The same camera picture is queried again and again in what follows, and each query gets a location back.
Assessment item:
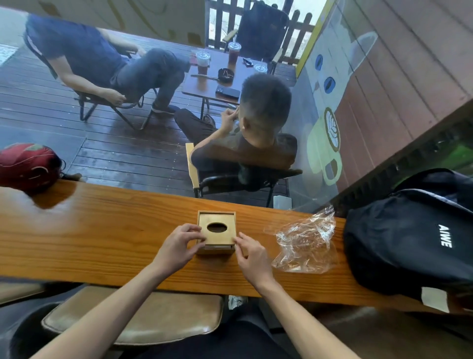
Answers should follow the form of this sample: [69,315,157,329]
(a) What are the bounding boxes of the person's right hand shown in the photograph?
[234,232,276,293]

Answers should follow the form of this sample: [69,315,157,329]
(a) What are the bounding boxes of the person's left hand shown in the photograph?
[151,223,207,279]

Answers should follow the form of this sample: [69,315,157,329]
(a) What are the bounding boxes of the wooden tissue box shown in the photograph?
[196,211,237,256]

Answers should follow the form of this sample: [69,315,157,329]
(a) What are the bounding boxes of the clear plastic zip bag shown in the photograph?
[264,206,339,274]

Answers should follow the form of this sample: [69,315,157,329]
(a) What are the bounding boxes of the person's left forearm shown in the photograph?
[31,264,172,359]

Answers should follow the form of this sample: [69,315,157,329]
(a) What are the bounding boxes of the person's right forearm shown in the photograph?
[258,283,361,359]

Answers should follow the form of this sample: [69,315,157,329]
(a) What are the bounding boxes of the person's dark trousers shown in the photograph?
[221,297,274,333]

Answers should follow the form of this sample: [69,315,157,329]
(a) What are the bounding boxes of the person's black shirt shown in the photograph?
[136,322,293,359]

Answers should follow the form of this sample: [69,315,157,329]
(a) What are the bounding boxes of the tan cushioned stool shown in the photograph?
[314,305,473,359]
[41,285,224,347]
[0,283,47,306]

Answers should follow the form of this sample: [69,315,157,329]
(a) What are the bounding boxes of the black chair wooden armrest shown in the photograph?
[185,143,303,209]

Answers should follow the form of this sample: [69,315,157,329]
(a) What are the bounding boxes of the black backpack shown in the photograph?
[342,168,473,300]

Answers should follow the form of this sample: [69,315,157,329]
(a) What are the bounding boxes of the small brown outdoor table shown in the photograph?
[181,48,269,119]

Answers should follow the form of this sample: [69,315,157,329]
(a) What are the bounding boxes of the black smartphone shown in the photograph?
[215,85,241,99]

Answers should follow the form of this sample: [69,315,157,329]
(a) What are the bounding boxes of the red helmet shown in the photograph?
[0,143,64,193]

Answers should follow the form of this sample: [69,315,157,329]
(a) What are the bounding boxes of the black metal folding chair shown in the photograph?
[24,35,160,131]

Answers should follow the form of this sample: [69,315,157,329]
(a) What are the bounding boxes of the white paper note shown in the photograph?
[421,287,451,314]

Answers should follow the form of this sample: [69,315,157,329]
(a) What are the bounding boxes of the dark wooden picket fence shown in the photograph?
[205,0,317,66]

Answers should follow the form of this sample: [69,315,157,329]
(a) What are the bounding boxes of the black fabric folding chair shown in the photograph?
[223,1,290,74]

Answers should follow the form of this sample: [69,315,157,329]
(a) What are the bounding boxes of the beige paper window poster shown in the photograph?
[0,0,206,47]

